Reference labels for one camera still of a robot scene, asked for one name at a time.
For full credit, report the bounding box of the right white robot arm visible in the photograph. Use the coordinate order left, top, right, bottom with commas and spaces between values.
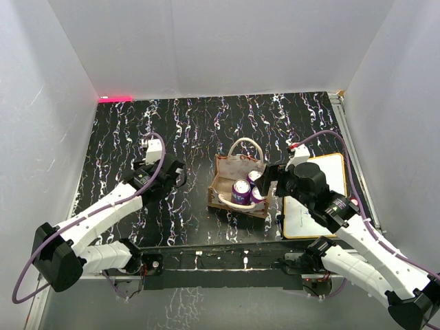
255, 162, 439, 329

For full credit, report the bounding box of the purple Fanta can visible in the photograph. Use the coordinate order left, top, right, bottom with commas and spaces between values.
246, 169, 263, 187
250, 186, 266, 204
231, 179, 251, 206

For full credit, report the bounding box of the pink tape strip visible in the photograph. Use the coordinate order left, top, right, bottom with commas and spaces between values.
98, 96, 133, 103

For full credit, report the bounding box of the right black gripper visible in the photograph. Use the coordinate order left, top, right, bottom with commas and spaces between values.
254, 164, 313, 208

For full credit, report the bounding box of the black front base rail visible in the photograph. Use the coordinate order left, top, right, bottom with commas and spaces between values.
102, 244, 333, 292

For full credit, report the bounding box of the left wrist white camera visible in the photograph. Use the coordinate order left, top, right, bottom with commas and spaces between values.
141, 138, 164, 165

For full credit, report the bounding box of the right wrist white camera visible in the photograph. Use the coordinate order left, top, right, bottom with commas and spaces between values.
286, 143, 310, 168

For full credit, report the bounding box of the aluminium frame rail right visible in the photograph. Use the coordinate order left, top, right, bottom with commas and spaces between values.
328, 91, 384, 237

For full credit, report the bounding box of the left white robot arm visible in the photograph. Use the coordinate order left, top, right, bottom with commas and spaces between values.
32, 155, 186, 292

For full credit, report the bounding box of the red emergency button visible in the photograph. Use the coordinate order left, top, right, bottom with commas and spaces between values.
350, 198, 359, 207

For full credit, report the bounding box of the white whiteboard yellow rim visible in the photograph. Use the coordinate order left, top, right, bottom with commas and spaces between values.
282, 153, 347, 239

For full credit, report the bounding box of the wrist white camera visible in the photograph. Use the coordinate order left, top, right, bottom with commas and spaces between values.
286, 143, 310, 168
141, 138, 164, 165

